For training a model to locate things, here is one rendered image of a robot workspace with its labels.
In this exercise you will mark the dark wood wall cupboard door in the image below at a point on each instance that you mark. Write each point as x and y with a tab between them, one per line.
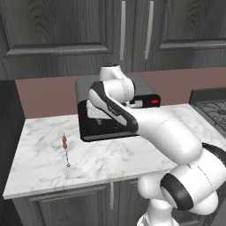
188	29
58	32

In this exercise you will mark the dark wood base cupboard door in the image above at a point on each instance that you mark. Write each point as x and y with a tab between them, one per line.
70	207
128	206

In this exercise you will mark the black hob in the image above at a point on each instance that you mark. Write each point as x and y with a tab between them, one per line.
213	110

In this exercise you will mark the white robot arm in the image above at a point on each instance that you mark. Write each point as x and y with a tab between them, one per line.
170	138

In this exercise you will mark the black and grey toaster oven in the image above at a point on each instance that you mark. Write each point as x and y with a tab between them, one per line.
88	85

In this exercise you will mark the kebab skewer with orange meat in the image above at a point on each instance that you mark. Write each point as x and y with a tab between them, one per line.
64	143

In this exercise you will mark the black fridge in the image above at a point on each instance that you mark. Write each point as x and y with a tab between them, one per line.
10	132

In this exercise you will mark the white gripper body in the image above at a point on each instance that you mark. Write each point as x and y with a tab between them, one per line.
95	113

